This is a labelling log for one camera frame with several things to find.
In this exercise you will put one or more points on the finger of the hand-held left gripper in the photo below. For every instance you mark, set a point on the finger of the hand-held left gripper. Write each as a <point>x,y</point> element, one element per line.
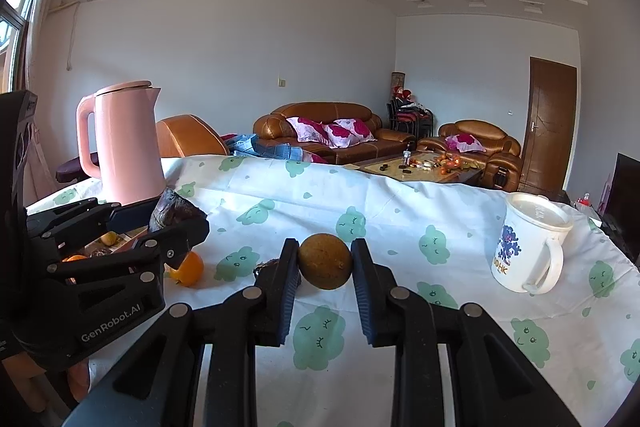
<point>70,219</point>
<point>150,252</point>

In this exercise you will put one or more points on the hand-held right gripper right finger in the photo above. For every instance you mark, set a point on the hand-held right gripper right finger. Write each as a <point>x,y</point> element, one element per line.
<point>361,302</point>

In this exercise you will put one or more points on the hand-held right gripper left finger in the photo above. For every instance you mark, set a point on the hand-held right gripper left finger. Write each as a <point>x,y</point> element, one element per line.
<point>290,302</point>

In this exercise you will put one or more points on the pink tin box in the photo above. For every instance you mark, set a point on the pink tin box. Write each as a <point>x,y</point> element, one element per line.
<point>125,239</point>

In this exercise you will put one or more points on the orange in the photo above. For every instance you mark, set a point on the orange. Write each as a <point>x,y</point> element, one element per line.
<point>190,269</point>
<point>75,258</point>

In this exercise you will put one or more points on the dark purple mottled item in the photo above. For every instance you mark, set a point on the dark purple mottled item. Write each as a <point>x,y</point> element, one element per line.
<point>172,209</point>

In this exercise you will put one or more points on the yellowish brown lemon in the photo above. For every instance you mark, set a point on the yellowish brown lemon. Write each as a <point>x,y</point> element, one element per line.
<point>325,262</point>

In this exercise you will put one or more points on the person's left forearm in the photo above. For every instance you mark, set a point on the person's left forearm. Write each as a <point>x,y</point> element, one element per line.
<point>77,382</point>

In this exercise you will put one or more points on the small dark crinkled item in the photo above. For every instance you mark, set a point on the small dark crinkled item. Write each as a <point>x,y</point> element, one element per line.
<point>267,268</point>

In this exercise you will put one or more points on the yellow bread bun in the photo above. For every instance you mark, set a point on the yellow bread bun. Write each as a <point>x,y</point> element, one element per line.
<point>109,238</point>

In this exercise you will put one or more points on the chocolate coated pastry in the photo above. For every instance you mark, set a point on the chocolate coated pastry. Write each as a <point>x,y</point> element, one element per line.
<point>100,252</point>

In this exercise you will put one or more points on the dark padded chair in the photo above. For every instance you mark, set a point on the dark padded chair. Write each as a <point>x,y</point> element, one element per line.
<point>75,167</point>

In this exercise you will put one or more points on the pink electric kettle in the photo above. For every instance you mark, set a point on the pink electric kettle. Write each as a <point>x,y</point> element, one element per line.
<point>127,147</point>

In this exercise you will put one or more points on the brown leather chair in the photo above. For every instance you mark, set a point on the brown leather chair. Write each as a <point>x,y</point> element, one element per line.
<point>190,134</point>

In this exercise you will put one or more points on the cluttered coffee table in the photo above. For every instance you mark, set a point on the cluttered coffee table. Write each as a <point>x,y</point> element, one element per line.
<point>390,167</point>

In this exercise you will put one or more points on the blue jeans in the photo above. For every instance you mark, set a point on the blue jeans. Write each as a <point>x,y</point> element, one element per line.
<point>270,147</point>

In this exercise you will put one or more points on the white printed mug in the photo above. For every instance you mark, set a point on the white printed mug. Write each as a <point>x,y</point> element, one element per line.
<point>520,247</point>

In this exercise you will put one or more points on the pink flowered pillow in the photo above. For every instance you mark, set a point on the pink flowered pillow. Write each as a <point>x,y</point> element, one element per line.
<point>465,142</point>
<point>355,131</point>
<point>307,131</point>

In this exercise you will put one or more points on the stacked dark chairs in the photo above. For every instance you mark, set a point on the stacked dark chairs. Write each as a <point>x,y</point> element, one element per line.
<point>410,117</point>

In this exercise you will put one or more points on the brown leather sofa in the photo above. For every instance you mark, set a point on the brown leather sofa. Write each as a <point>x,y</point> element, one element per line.
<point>320,112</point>

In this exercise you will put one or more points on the brown leather armchair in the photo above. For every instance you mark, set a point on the brown leather armchair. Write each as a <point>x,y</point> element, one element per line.
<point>480,129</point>

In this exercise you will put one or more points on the window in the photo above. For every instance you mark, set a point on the window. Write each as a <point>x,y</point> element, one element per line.
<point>12,17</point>

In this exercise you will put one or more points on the light curtain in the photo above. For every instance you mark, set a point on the light curtain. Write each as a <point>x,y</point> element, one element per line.
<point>50,7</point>

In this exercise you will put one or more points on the tall patterned vase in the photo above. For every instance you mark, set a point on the tall patterned vase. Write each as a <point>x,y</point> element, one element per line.
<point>397,84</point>

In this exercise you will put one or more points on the brown wooden door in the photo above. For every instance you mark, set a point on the brown wooden door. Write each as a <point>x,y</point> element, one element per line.
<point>550,122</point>

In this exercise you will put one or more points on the black television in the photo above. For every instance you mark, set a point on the black television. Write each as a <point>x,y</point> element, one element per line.
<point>625,192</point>

